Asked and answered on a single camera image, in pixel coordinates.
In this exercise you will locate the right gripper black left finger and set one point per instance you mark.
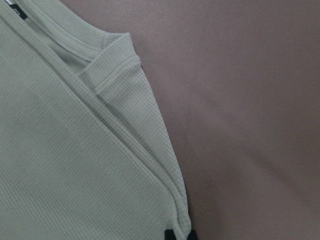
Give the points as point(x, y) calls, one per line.
point(169, 234)

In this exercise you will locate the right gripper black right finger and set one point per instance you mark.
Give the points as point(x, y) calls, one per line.
point(192, 235)

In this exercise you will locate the olive green long-sleeve shirt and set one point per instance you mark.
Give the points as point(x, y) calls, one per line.
point(84, 150)

